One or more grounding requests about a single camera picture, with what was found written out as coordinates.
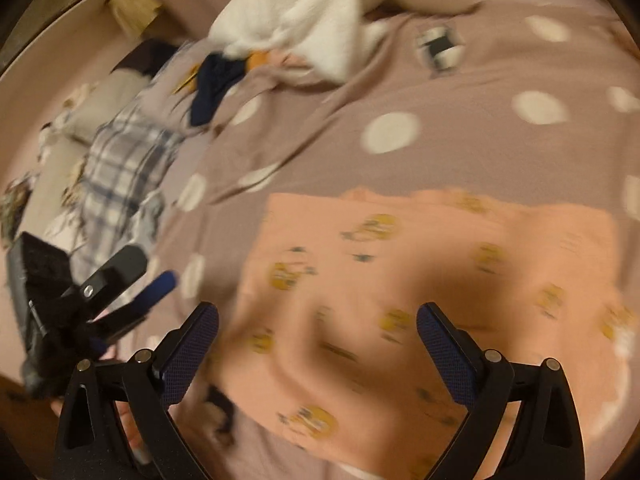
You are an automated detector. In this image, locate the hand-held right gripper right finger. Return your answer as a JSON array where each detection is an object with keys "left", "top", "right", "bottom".
[{"left": 416, "top": 302, "right": 587, "bottom": 480}]

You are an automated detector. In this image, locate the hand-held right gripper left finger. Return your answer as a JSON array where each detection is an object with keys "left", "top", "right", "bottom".
[{"left": 52, "top": 301, "right": 220, "bottom": 480}]

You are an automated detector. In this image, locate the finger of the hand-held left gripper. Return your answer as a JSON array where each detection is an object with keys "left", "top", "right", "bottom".
[
  {"left": 75, "top": 246, "right": 149, "bottom": 307},
  {"left": 95, "top": 270, "right": 179, "bottom": 342}
]

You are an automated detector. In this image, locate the pink printed pajama top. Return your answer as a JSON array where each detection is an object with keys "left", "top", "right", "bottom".
[{"left": 207, "top": 187, "right": 636, "bottom": 480}]

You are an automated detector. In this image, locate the blue grey clothes pile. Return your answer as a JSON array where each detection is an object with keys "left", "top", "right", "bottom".
[{"left": 131, "top": 194, "right": 170, "bottom": 263}]

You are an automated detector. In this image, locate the large beige cushion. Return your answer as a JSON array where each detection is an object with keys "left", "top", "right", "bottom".
[{"left": 10, "top": 137, "right": 96, "bottom": 241}]

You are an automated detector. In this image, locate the plaid pillow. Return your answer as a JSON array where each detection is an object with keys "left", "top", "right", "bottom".
[{"left": 45, "top": 105, "right": 183, "bottom": 271}]

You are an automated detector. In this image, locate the small beige cushion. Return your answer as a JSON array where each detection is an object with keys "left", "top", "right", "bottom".
[{"left": 67, "top": 67, "right": 151, "bottom": 143}]

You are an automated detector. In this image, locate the orange yellow toy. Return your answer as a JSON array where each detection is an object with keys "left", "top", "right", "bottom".
[{"left": 172, "top": 72, "right": 198, "bottom": 96}]

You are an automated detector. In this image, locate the navy blue cloth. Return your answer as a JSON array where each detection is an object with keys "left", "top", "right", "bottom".
[{"left": 189, "top": 52, "right": 248, "bottom": 128}]

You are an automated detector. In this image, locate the mauve polka dot blanket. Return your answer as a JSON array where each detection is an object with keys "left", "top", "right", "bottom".
[{"left": 145, "top": 7, "right": 640, "bottom": 480}]

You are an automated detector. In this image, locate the dark brown garment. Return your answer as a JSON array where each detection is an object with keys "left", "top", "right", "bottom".
[{"left": 112, "top": 40, "right": 181, "bottom": 73}]

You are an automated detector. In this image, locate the pleated beige lampshade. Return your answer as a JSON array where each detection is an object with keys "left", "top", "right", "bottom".
[{"left": 107, "top": 0, "right": 163, "bottom": 41}]

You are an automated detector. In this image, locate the white plush toy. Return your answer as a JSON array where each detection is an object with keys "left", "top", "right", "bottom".
[{"left": 207, "top": 0, "right": 483, "bottom": 78}]

